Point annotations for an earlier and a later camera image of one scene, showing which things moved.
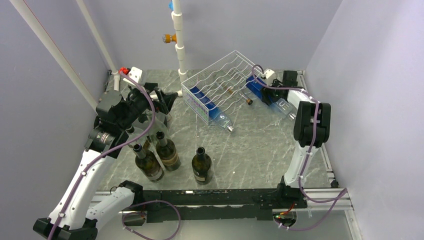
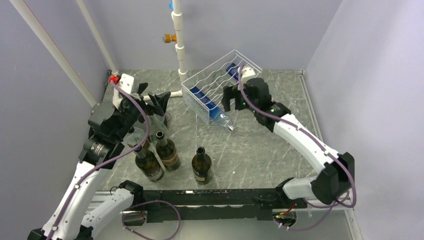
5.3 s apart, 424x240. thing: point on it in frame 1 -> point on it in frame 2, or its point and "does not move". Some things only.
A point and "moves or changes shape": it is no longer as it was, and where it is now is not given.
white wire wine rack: (205, 90) does not move
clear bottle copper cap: (232, 86) does not move
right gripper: (266, 91) -> (229, 93)
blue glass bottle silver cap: (278, 105) moves or changes shape
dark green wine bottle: (201, 165) does not move
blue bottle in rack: (214, 114) does not move
